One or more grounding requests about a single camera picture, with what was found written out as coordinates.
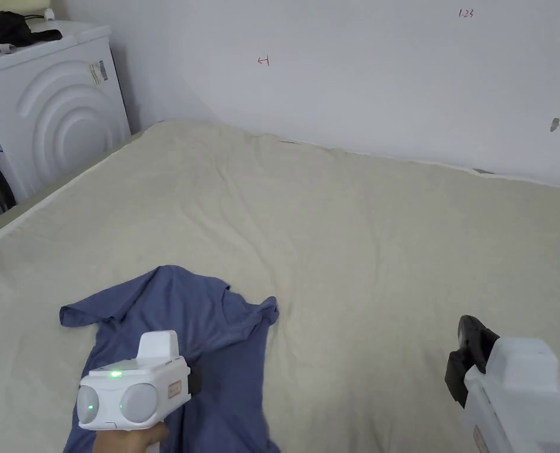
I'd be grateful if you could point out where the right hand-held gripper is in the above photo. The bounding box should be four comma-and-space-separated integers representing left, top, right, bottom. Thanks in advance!
444, 314, 560, 453

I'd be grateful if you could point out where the person's left hand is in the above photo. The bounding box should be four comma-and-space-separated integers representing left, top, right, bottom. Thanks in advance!
90, 422, 171, 453

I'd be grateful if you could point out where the white washing machine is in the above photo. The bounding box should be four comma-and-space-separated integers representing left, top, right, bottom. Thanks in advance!
0, 0, 132, 228

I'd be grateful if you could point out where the blue shirt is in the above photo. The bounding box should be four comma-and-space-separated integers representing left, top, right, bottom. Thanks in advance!
58, 265, 280, 453

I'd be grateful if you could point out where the bed with beige sheet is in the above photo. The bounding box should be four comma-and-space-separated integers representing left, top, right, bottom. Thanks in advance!
0, 119, 560, 453

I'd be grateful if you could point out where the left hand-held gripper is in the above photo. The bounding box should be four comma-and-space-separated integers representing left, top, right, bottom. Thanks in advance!
76, 330, 202, 453

